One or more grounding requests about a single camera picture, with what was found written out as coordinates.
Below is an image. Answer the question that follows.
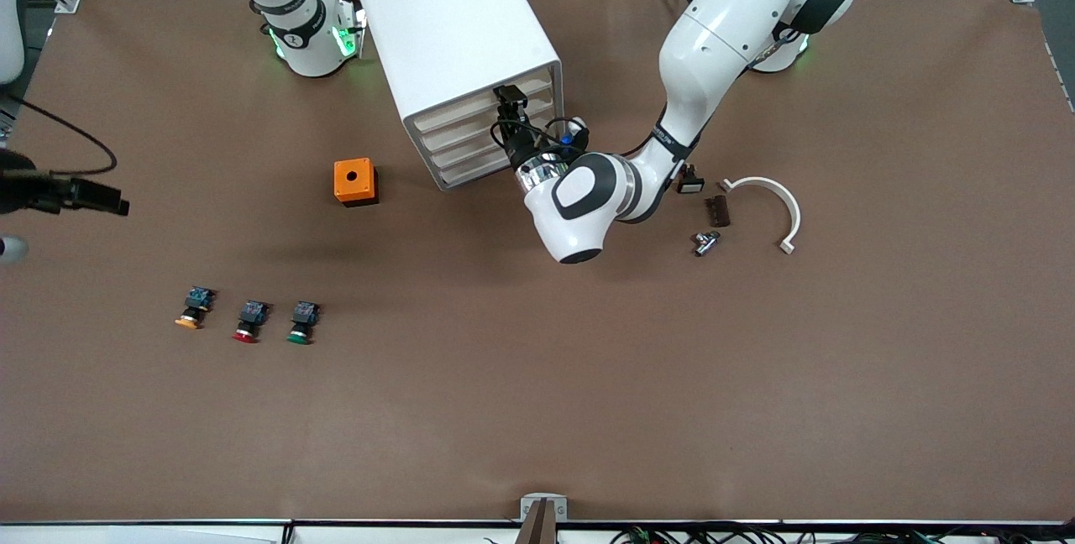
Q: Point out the yellow mushroom push button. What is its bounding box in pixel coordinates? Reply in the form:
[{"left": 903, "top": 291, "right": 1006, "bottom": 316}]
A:
[{"left": 175, "top": 286, "right": 216, "bottom": 331}]

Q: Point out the red mushroom push button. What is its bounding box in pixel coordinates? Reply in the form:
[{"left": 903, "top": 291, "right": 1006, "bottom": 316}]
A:
[{"left": 233, "top": 301, "right": 271, "bottom": 344}]

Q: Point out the green mushroom push button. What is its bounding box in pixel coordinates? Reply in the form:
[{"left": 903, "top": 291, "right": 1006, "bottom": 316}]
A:
[{"left": 286, "top": 301, "right": 323, "bottom": 345}]

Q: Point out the white curved plastic clamp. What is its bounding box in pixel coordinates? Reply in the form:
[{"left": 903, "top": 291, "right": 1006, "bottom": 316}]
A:
[{"left": 720, "top": 176, "right": 803, "bottom": 255}]

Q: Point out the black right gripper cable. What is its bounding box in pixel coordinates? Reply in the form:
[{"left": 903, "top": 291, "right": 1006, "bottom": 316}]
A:
[{"left": 0, "top": 91, "right": 118, "bottom": 178}]

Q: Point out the orange button enclosure box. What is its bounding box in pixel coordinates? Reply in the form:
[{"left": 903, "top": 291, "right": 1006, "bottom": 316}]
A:
[{"left": 333, "top": 158, "right": 380, "bottom": 207}]

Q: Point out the white table edge rail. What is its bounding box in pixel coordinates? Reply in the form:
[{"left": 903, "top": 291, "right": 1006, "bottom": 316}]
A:
[{"left": 0, "top": 517, "right": 1075, "bottom": 544}]

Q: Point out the grey metal table bracket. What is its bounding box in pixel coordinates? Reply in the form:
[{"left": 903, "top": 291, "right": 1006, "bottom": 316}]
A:
[{"left": 520, "top": 494, "right": 569, "bottom": 521}]

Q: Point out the brown wedge post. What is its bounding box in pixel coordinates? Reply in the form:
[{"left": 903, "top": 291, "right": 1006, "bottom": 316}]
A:
[{"left": 514, "top": 500, "right": 558, "bottom": 544}]

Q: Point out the black cable bundle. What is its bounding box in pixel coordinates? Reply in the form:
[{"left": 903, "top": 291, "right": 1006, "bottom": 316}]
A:
[{"left": 613, "top": 523, "right": 1075, "bottom": 544}]

